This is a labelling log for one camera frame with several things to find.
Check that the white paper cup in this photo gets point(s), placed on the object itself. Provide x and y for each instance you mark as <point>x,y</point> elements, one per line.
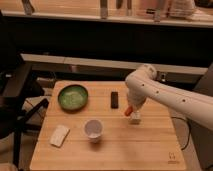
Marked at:
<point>93,130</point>

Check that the white sponge block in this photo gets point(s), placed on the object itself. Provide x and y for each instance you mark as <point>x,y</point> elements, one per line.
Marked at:
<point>58,136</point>

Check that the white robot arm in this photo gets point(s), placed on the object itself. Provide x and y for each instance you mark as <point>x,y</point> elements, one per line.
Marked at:
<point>142,84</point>

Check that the green ceramic bowl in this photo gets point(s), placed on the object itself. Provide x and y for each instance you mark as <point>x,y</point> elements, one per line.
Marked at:
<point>73,97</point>

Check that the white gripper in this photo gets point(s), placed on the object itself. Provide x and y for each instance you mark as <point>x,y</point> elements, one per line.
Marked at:
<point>136,101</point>

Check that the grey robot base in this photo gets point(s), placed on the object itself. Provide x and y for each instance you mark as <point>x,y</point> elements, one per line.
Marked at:
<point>203,137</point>

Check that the black chair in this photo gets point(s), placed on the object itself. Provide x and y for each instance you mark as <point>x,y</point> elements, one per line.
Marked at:
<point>17,83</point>

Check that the white tube bottle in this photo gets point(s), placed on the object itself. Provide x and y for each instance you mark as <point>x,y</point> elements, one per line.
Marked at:
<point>135,118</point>

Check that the dark chocolate bar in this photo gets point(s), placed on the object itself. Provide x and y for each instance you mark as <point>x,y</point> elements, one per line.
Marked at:
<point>114,100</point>

